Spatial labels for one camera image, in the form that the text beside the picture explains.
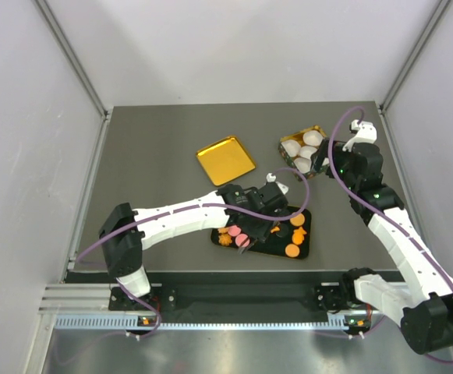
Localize green christmas cookie tin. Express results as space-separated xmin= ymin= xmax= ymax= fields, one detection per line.
xmin=278 ymin=125 xmax=327 ymax=179

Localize metal tongs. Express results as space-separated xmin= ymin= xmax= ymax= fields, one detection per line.
xmin=236 ymin=231 xmax=271 ymax=255

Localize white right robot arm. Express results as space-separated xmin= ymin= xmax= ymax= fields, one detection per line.
xmin=311 ymin=120 xmax=453 ymax=355

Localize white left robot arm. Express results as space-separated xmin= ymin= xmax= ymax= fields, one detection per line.
xmin=99 ymin=182 xmax=288 ymax=309

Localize white paper cupcake liner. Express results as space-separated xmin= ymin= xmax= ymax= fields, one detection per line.
xmin=293 ymin=157 xmax=312 ymax=174
xmin=303 ymin=130 xmax=324 ymax=147
xmin=281 ymin=139 xmax=301 ymax=157
xmin=299 ymin=146 xmax=317 ymax=160

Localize black sandwich cookie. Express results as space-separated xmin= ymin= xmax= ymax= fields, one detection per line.
xmin=276 ymin=224 xmax=289 ymax=238

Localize orange round cookie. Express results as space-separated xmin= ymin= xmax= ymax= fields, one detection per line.
xmin=289 ymin=213 xmax=306 ymax=227
xmin=285 ymin=244 xmax=300 ymax=258

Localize black gold-rimmed tray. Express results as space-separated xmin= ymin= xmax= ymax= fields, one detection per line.
xmin=211 ymin=209 xmax=312 ymax=259

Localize pink round cookie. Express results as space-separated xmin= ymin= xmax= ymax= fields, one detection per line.
xmin=228 ymin=225 xmax=242 ymax=237
xmin=235 ymin=233 xmax=250 ymax=248

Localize gold tin lid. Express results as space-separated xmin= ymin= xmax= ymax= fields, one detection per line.
xmin=196 ymin=136 xmax=257 ymax=186

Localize orange star cookie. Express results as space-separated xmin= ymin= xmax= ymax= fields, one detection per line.
xmin=218 ymin=233 xmax=233 ymax=246

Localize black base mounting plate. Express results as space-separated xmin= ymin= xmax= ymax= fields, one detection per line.
xmin=109 ymin=283 xmax=361 ymax=319

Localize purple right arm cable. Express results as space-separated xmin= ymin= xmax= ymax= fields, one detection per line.
xmin=326 ymin=107 xmax=453 ymax=365

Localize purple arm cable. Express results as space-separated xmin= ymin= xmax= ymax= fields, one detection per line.
xmin=326 ymin=107 xmax=453 ymax=365
xmin=76 ymin=168 xmax=311 ymax=339

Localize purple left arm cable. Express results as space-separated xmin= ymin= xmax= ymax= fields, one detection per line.
xmin=76 ymin=168 xmax=311 ymax=339

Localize grey slotted cable duct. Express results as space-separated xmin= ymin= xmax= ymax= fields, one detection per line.
xmin=54 ymin=314 xmax=367 ymax=331

